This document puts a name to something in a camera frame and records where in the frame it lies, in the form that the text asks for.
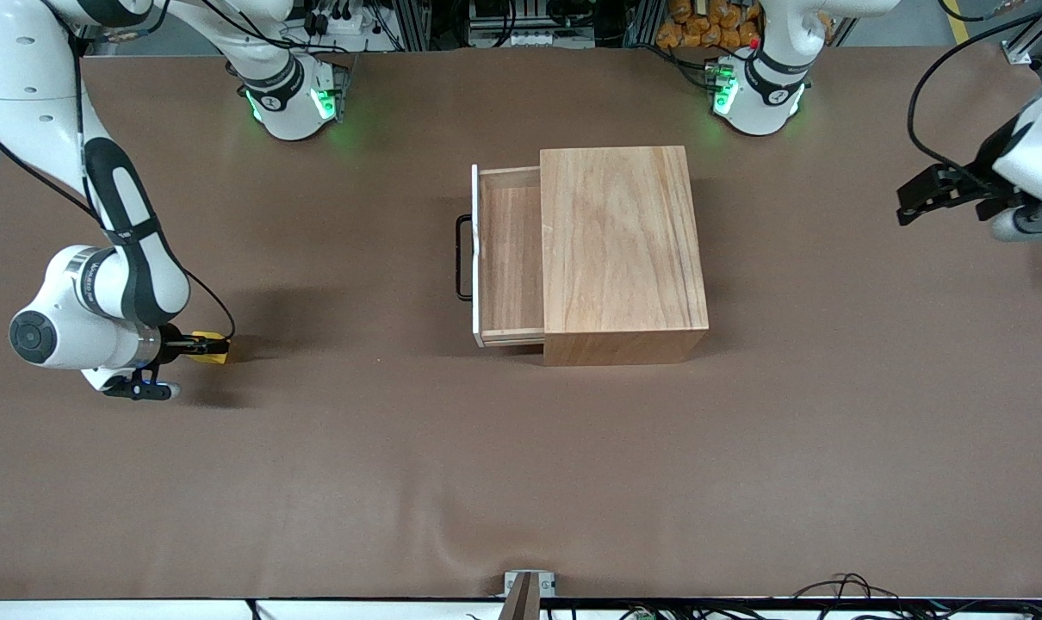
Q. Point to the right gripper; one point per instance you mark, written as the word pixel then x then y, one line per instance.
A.
pixel 170 341

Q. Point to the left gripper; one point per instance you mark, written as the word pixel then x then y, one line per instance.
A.
pixel 991 164

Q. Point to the yellow block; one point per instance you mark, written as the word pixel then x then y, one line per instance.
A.
pixel 211 360

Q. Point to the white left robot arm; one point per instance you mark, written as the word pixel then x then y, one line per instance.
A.
pixel 762 102

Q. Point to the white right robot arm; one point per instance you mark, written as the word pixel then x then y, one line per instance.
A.
pixel 21 77

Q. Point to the orange objects pile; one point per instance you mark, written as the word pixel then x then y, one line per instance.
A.
pixel 702 26

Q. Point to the brown table cover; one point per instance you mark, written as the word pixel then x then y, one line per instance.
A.
pixel 521 474

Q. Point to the wooden cabinet box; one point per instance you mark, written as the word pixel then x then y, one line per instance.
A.
pixel 624 250

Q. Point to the power strip with black plugs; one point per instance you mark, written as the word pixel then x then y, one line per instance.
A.
pixel 340 17

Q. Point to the white power strip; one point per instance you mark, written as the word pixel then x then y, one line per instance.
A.
pixel 514 39

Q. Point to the green terminal connector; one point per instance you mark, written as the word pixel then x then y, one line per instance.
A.
pixel 641 615

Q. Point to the aluminium frame post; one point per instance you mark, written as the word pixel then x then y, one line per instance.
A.
pixel 1033 43

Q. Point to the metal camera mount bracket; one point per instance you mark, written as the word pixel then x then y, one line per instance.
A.
pixel 528 590

